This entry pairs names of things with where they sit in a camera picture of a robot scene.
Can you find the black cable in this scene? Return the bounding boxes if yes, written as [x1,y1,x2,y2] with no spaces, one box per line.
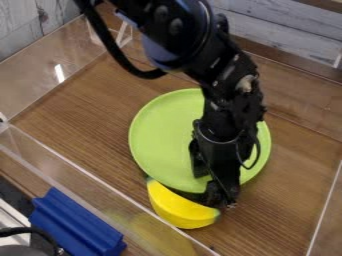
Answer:
[78,0,169,80]

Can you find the clear acrylic corner bracket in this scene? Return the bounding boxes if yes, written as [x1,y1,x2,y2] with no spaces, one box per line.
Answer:
[86,12,134,48]

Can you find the green round plate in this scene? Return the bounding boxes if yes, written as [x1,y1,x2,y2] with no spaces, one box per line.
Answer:
[127,87,273,195]

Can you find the clear acrylic front wall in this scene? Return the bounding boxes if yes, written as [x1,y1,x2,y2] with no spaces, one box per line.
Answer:
[0,123,221,256]

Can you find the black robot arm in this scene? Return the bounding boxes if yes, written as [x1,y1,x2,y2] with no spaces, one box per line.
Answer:
[74,0,266,207]

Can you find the blue plastic clamp block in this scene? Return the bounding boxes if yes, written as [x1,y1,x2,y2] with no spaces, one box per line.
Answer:
[30,187,127,256]

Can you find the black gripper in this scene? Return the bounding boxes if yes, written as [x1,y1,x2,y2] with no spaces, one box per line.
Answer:
[189,100,268,208]

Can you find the yellow toy banana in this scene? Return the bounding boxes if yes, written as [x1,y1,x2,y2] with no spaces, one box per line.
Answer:
[146,178,221,229]

